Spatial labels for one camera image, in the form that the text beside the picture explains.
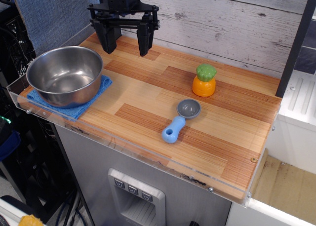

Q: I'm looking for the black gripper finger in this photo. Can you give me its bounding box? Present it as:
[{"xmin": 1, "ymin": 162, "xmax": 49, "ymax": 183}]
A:
[
  {"xmin": 137, "ymin": 13, "xmax": 155, "ymax": 56},
  {"xmin": 91, "ymin": 15, "xmax": 117, "ymax": 54}
]

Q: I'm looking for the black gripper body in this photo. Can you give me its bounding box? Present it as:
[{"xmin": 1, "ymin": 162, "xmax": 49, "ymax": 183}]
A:
[{"xmin": 87, "ymin": 0, "xmax": 160, "ymax": 30}]

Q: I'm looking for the stainless steel pot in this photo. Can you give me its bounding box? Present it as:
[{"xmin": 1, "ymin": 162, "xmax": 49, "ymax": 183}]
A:
[{"xmin": 26, "ymin": 46, "xmax": 103, "ymax": 108}]

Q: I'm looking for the orange green carrot shaker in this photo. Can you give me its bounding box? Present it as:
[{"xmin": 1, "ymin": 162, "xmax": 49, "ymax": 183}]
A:
[{"xmin": 192, "ymin": 64, "xmax": 217, "ymax": 97}]

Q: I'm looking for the blue fabric panel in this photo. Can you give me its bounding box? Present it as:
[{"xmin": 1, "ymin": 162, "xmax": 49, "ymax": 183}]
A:
[{"xmin": 14, "ymin": 0, "xmax": 99, "ymax": 56}]

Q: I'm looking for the blue folded cloth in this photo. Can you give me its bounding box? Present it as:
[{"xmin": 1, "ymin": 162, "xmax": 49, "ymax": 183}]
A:
[{"xmin": 27, "ymin": 75, "xmax": 113, "ymax": 120}]

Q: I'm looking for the blue grey toy scoop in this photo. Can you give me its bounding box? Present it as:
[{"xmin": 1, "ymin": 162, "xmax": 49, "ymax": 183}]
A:
[{"xmin": 161, "ymin": 99, "xmax": 201, "ymax": 144}]

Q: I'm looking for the silver toy fridge cabinet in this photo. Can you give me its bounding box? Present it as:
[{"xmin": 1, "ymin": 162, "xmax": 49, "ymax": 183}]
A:
[{"xmin": 57, "ymin": 127, "xmax": 231, "ymax": 226}]

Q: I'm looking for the grey ice dispenser panel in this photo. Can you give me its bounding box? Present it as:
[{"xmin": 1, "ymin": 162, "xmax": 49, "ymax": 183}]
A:
[{"xmin": 108, "ymin": 168, "xmax": 166, "ymax": 226}]

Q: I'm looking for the yellow object bottom left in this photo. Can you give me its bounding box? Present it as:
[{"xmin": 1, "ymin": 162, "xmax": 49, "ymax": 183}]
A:
[{"xmin": 18, "ymin": 215, "xmax": 44, "ymax": 226}]

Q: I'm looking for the white toy sink unit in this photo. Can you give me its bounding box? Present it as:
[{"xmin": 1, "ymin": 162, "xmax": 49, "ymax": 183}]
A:
[{"xmin": 227, "ymin": 71, "xmax": 316, "ymax": 226}]

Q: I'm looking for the black vertical post left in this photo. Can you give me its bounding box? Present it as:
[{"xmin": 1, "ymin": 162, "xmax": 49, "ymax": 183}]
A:
[{"xmin": 114, "ymin": 28, "xmax": 122, "ymax": 45}]

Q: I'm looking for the black vertical post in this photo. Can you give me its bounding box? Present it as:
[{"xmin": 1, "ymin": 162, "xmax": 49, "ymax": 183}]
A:
[
  {"xmin": 114, "ymin": 28, "xmax": 122, "ymax": 45},
  {"xmin": 276, "ymin": 0, "xmax": 316, "ymax": 98}
]

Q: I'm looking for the clear acrylic guard rail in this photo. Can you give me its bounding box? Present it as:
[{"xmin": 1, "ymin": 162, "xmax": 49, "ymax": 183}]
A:
[{"xmin": 8, "ymin": 73, "xmax": 281, "ymax": 205}]

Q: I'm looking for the black vertical post right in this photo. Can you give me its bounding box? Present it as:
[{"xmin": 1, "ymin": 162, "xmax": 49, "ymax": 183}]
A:
[{"xmin": 276, "ymin": 0, "xmax": 316, "ymax": 98}]

